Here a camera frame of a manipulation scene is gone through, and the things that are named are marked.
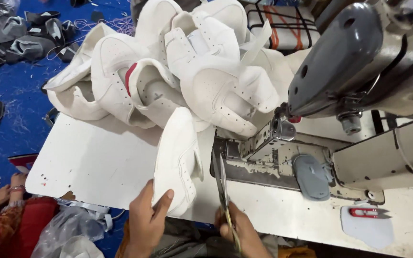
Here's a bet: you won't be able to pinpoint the person's right hand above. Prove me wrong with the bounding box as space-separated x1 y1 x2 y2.
215 201 261 248

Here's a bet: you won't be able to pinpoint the person's left hand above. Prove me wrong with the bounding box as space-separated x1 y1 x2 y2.
129 179 175 248

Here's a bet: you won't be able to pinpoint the steel scissors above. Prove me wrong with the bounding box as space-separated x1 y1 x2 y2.
212 150 242 253

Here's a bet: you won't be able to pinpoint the white shoe piece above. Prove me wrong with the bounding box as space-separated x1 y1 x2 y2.
152 107 204 218

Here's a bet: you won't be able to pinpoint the grey fabric patch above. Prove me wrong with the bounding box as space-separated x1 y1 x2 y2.
293 154 333 201

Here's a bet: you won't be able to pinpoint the white fabric strips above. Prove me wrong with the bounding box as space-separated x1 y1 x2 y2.
58 199 126 231

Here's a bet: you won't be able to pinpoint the pale blue fabric piece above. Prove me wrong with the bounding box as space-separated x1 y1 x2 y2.
341 204 396 249

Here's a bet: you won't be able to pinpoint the red thread snips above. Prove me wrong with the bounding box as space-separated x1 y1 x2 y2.
349 208 393 219

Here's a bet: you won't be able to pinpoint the clear plastic bag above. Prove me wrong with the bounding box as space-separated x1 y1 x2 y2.
31 204 107 258

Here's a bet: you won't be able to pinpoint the pile of white shoe uppers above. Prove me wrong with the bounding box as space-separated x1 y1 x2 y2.
43 0 313 138

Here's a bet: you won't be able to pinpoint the grey industrial sewing machine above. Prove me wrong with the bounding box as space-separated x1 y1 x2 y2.
210 0 413 205

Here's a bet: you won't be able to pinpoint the striped white sack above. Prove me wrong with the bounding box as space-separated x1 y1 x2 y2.
244 3 321 51

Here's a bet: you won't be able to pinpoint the red and white board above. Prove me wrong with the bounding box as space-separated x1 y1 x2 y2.
8 153 39 174

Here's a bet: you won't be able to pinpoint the heap of grey shoe uppers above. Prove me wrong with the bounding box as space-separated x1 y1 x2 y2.
0 0 85 72

